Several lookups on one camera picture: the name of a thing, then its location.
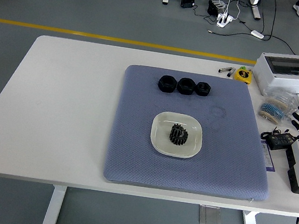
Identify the white power strip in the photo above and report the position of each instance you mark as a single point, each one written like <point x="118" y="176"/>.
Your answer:
<point x="225" y="20"/>

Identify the blue-grey textured mat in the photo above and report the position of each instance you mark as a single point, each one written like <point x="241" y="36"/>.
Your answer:
<point x="131" y="157"/>

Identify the small silver black tool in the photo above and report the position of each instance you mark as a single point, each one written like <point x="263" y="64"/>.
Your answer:
<point x="224" y="69"/>

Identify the small green clip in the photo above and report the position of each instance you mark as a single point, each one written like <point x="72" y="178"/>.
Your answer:
<point x="242" y="68"/>

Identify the black power adapter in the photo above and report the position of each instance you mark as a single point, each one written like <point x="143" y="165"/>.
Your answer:
<point x="279" y="140"/>

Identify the small black hex nut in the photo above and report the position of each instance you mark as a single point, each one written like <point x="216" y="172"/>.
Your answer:
<point x="203" y="89"/>

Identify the metal floor plate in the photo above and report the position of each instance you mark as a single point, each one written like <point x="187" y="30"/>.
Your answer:
<point x="210" y="216"/>

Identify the grey electrical enclosure box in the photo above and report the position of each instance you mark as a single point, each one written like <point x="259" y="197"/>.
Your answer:
<point x="289" y="79"/>

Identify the white adapter on floor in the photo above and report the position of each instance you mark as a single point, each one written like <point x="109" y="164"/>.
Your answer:
<point x="257" y="34"/>

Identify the clear bag of blue resistors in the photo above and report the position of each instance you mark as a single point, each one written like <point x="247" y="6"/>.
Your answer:
<point x="275" y="105"/>

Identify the white square dish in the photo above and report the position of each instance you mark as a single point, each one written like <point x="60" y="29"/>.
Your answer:
<point x="162" y="142"/>

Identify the large black gear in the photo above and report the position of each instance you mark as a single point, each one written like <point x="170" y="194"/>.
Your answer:
<point x="183" y="140"/>

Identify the black charger brick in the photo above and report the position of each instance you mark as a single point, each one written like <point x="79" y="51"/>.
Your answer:
<point x="212" y="8"/>

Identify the black box on floor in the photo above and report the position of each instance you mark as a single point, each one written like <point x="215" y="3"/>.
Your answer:
<point x="187" y="1"/>

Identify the large black hex nut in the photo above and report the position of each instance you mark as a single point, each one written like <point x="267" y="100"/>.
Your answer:
<point x="186" y="86"/>
<point x="166" y="83"/>

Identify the yellow tape measure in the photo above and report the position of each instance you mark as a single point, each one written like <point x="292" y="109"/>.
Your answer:
<point x="242" y="76"/>

